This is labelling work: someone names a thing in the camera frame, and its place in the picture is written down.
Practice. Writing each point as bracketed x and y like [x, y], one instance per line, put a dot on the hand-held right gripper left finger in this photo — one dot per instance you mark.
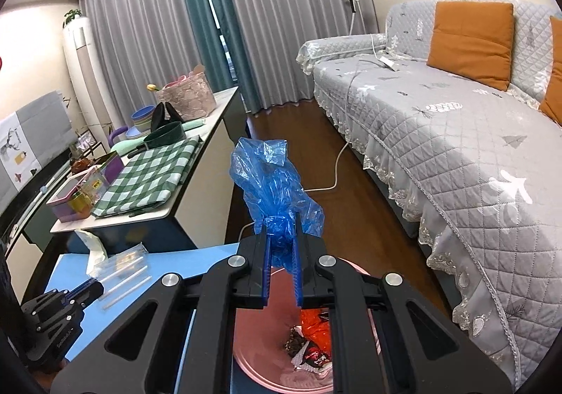
[265, 266]

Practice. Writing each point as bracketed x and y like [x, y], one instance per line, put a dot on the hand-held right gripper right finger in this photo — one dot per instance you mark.
[300, 271]

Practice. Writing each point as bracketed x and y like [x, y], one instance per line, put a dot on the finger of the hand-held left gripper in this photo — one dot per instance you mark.
[74, 291]
[88, 298]

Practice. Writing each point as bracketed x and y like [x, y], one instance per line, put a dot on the large red plastic bag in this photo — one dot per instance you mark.
[316, 326]

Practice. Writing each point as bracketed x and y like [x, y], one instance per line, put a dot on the pink trash bin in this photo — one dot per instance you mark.
[263, 345]

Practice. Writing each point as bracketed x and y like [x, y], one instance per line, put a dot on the blue plastic bag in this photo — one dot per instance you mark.
[268, 183]

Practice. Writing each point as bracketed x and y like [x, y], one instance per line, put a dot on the clear plastic package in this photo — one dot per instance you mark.
[123, 262]

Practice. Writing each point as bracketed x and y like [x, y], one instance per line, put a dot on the black tv cabinet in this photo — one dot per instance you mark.
[26, 218]

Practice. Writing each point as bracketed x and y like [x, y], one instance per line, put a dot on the colourful tin box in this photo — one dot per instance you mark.
[66, 194]

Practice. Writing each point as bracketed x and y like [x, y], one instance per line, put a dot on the green checked cloth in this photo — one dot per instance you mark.
[145, 174]

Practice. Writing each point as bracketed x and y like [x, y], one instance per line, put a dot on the mint green tray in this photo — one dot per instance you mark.
[193, 124]

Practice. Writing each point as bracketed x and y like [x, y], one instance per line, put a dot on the purple plastic object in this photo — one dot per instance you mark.
[115, 133]

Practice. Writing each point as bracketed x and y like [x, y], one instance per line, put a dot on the dark green bowl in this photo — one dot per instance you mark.
[164, 135]

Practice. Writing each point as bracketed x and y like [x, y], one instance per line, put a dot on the tv with grey cover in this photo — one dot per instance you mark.
[39, 126]

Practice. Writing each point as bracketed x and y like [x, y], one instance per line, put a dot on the stack of pastel bowls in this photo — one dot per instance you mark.
[141, 119]

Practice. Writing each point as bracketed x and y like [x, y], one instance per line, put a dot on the black triangular object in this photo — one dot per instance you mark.
[160, 113]

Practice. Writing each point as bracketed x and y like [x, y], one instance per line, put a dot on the beige lace basket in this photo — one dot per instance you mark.
[186, 97]

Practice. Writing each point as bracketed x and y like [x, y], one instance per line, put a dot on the sofa with grey quilted cover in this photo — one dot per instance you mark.
[439, 135]

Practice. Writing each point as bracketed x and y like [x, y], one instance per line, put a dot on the yellow tulip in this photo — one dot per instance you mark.
[151, 87]

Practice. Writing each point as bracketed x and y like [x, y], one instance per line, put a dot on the white standing air conditioner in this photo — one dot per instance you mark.
[83, 69]

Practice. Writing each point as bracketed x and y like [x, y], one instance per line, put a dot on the white power adapter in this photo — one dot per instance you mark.
[388, 62]

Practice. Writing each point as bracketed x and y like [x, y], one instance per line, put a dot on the grey curtain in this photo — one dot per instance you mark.
[140, 47]
[298, 25]

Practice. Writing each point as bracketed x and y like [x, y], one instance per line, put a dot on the teal curtain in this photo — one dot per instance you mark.
[197, 25]

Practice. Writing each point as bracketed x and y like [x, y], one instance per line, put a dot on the white floor stand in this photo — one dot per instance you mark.
[353, 16]

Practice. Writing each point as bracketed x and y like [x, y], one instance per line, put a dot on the plant on air conditioner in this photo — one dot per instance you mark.
[72, 18]

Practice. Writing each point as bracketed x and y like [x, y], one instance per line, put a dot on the large orange cushion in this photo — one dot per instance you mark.
[470, 43]

